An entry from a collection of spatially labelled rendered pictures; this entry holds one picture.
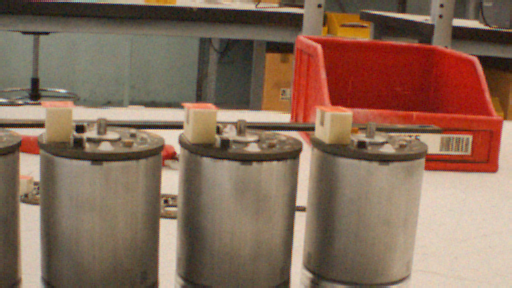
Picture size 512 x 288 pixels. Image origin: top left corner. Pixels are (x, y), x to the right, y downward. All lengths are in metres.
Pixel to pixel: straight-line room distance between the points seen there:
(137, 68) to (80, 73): 0.32
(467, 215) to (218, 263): 0.22
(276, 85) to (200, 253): 4.07
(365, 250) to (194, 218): 0.04
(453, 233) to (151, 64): 4.24
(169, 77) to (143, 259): 4.41
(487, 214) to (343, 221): 0.21
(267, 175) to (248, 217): 0.01
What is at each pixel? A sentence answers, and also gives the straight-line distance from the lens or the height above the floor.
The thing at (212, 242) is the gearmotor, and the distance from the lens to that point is 0.16.
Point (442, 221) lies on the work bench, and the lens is 0.35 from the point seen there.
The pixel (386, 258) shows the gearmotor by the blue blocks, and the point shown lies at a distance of 0.17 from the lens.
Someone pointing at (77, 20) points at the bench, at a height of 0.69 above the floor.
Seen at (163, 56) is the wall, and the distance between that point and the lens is 4.54.
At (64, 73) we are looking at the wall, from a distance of 4.53.
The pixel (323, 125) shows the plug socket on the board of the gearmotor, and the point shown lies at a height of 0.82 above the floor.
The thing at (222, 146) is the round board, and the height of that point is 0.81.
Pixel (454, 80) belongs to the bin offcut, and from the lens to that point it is 0.51.
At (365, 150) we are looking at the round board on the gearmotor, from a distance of 0.16.
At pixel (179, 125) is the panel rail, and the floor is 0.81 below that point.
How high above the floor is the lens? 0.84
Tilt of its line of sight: 12 degrees down
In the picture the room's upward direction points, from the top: 5 degrees clockwise
